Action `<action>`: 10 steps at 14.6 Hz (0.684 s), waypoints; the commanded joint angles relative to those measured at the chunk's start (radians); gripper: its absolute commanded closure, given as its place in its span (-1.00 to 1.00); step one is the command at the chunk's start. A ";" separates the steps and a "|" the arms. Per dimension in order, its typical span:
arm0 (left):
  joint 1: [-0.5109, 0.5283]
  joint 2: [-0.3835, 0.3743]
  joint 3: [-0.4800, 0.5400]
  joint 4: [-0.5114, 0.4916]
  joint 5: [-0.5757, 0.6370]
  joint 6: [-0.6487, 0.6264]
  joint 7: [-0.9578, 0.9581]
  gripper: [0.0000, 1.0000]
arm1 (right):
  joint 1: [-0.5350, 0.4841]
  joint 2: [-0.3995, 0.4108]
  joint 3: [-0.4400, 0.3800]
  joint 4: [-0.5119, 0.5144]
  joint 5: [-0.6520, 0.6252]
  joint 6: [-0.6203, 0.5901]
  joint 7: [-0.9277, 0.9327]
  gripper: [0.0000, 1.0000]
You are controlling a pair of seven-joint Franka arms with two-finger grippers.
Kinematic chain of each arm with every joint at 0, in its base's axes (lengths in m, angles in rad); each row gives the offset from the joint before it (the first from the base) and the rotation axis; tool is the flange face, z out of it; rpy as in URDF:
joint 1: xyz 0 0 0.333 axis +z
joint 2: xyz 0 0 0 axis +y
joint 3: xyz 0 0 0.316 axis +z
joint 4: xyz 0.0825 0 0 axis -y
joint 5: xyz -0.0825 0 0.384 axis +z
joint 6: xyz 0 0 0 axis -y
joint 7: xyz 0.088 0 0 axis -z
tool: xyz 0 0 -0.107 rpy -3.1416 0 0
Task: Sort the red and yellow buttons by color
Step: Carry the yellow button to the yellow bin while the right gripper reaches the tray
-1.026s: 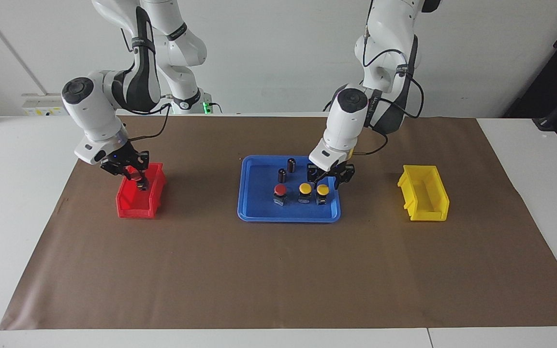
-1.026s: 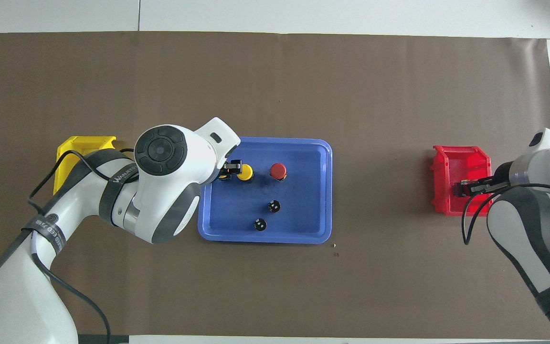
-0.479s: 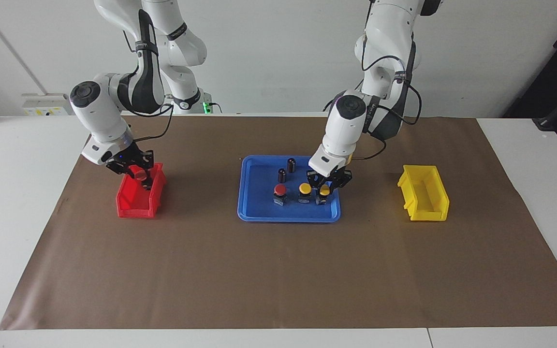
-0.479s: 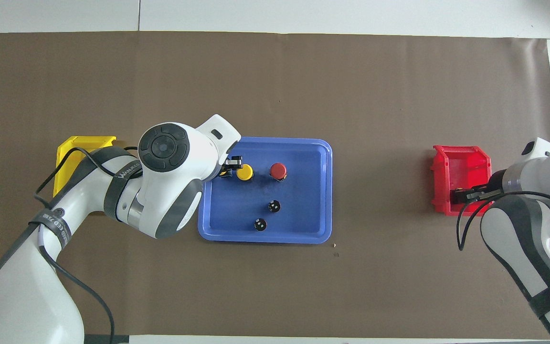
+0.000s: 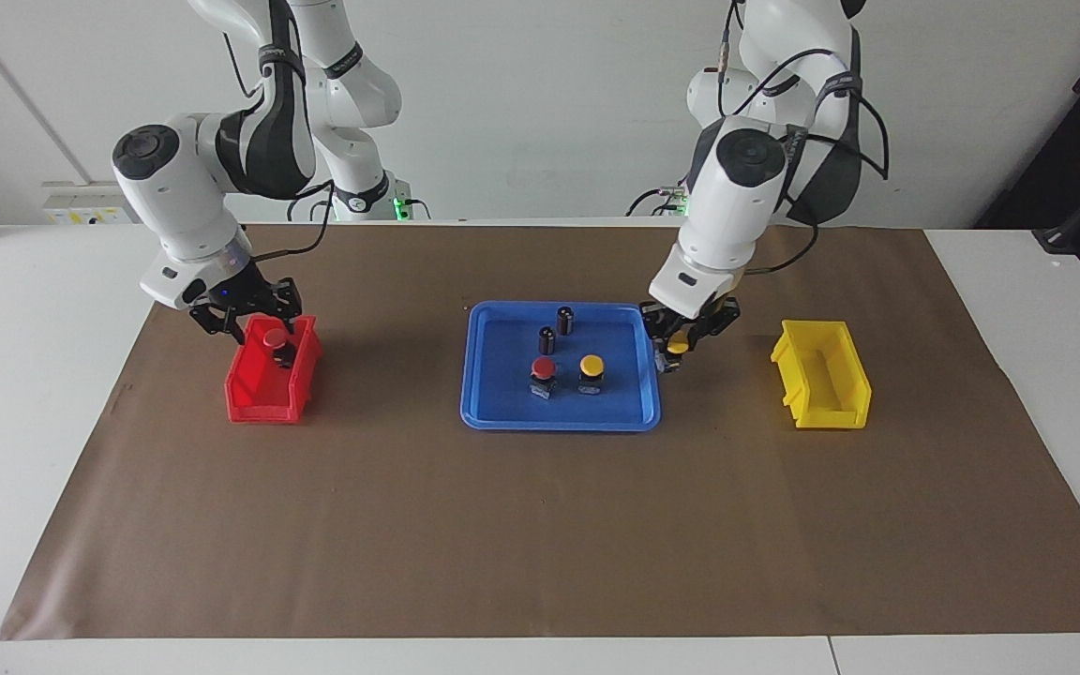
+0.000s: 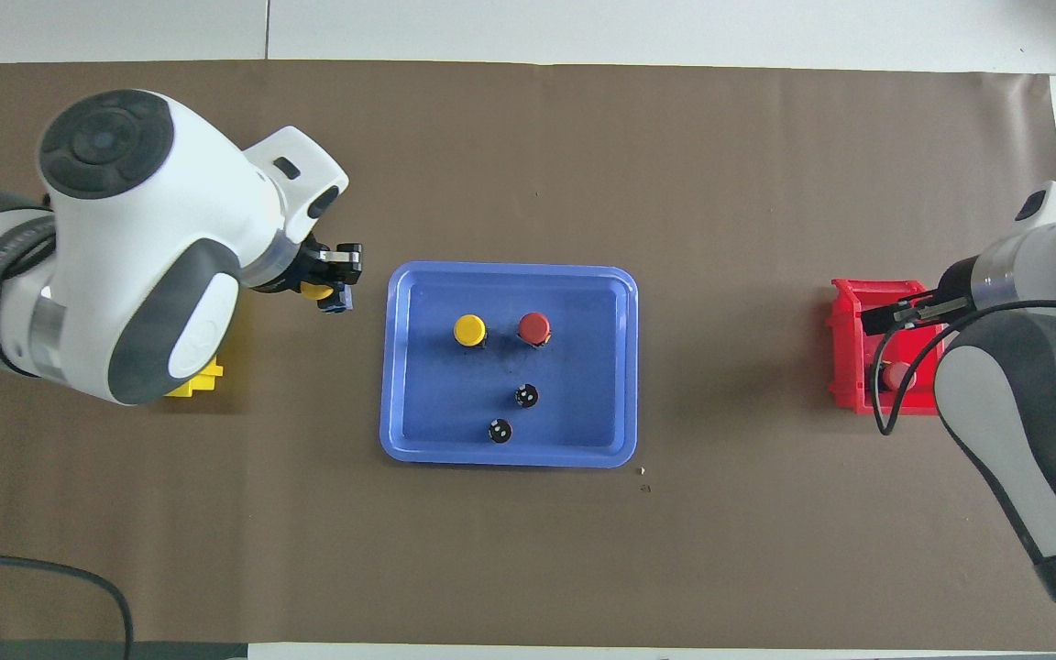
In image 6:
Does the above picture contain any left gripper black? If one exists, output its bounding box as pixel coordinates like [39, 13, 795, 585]
[282, 236, 365, 318]

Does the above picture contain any brown table mat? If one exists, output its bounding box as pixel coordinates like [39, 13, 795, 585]
[0, 60, 1056, 653]

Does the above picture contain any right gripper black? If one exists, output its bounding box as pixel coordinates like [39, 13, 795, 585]
[860, 258, 980, 337]

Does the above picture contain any red plastic bin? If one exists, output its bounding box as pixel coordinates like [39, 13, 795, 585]
[826, 278, 949, 417]

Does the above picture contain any blue plastic tray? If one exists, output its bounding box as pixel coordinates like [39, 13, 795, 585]
[379, 261, 640, 469]

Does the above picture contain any yellow plastic bin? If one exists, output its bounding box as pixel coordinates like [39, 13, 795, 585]
[161, 357, 226, 401]

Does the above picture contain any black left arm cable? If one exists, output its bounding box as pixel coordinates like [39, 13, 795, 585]
[0, 550, 136, 660]

